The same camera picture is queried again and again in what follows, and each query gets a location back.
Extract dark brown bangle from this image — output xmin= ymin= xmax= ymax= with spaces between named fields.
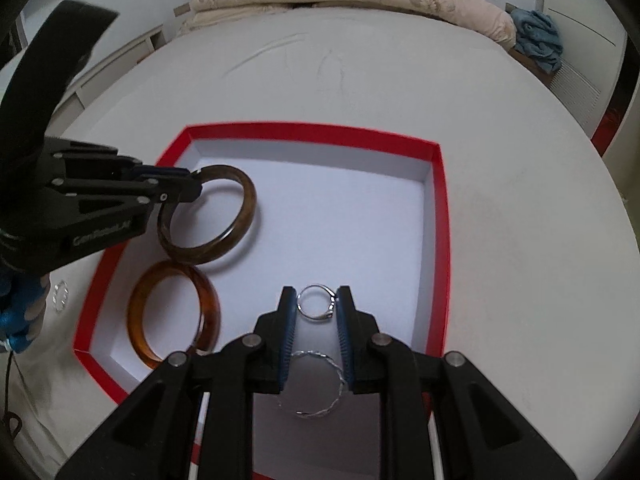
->
xmin=156 ymin=165 xmax=257 ymax=266

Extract twisted silver hoop earring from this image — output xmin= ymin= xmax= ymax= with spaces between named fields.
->
xmin=52 ymin=281 xmax=70 ymax=313

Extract amber orange bangle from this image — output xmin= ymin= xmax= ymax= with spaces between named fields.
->
xmin=126 ymin=260 xmax=221 ymax=368

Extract red shallow box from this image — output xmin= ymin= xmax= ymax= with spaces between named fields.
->
xmin=72 ymin=121 xmax=452 ymax=480

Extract small silver ring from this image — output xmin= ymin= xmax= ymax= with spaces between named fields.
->
xmin=295 ymin=283 xmax=340 ymax=322

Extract left gloved hand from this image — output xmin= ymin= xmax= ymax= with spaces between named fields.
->
xmin=1 ymin=274 xmax=51 ymax=353

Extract white low cabinet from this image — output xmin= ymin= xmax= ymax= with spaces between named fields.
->
xmin=46 ymin=26 xmax=166 ymax=136

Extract wooden nightstand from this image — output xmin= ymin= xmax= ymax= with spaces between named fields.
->
xmin=504 ymin=1 xmax=557 ymax=86

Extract blue crumpled cloth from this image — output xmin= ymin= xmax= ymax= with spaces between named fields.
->
xmin=512 ymin=8 xmax=565 ymax=74

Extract white wardrobe shelving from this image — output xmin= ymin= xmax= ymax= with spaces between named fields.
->
xmin=537 ymin=0 xmax=640 ymax=201

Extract black cable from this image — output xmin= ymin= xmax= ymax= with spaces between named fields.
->
xmin=0 ymin=349 xmax=23 ymax=441

